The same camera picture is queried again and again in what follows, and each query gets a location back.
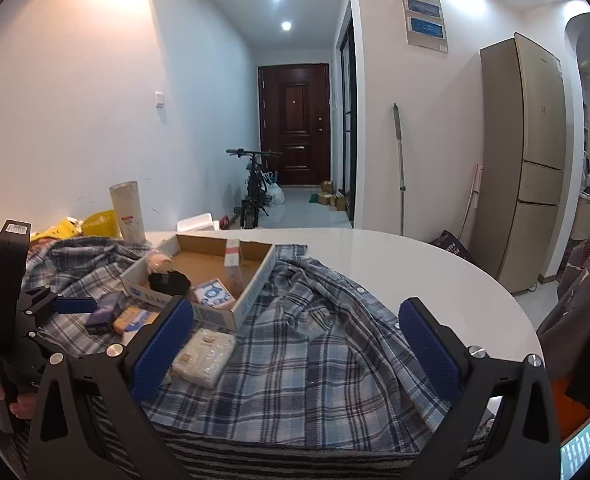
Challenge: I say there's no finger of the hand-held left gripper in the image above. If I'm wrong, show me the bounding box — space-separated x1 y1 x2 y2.
20 286 99 317

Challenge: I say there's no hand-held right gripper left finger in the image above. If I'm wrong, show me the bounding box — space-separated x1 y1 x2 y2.
27 295 196 480

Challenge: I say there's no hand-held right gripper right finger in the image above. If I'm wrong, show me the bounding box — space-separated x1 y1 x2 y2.
398 297 562 480

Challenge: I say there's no dark blue cigarette pack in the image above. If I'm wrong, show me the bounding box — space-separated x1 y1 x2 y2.
86 291 126 335

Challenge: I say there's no black fabric item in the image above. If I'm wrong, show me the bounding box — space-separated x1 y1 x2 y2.
148 270 190 296

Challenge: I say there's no blue white small box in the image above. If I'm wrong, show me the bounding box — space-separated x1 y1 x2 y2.
191 278 236 309

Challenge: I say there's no shallow cardboard box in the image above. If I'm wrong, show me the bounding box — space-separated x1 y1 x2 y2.
120 233 277 332

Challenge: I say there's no red white cigarette pack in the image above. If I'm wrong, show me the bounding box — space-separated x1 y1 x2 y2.
223 238 243 286

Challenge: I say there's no white beige packet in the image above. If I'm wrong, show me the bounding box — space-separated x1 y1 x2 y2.
171 328 237 389

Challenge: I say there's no yellow cigarette pack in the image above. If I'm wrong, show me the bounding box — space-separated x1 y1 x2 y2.
112 307 160 333

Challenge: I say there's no yellow snack bag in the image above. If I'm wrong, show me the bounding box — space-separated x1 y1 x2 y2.
30 217 83 243

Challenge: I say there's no black printed bag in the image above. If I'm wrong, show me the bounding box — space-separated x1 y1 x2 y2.
429 230 476 263

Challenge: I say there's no cream speckled tumbler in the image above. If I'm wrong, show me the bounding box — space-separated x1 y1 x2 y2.
109 180 146 242

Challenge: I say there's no white foam box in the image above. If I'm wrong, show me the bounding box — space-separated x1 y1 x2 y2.
177 213 220 233

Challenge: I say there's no blue plaid shirt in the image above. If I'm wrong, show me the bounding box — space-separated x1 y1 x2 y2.
22 235 496 456

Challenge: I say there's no orange chair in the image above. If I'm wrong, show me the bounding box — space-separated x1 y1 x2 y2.
550 377 590 441

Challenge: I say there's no grey brown garment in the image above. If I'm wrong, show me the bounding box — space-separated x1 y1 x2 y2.
537 232 590 408

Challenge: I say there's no grey striped cloth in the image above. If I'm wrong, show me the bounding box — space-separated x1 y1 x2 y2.
5 395 496 480

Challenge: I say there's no black bicycle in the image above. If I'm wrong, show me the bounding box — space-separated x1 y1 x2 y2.
226 148 283 230

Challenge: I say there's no laptop screen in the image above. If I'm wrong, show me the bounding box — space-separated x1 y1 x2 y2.
560 400 590 480

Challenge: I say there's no white plastic bag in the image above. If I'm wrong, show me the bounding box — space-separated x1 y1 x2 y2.
265 180 286 207

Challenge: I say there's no beige refrigerator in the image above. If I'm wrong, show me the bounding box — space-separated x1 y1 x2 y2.
470 32 583 295

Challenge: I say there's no black framed glass door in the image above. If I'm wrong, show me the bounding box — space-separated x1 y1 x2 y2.
339 12 358 223

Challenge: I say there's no dark brown entrance door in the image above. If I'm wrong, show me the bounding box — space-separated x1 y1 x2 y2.
257 63 330 187

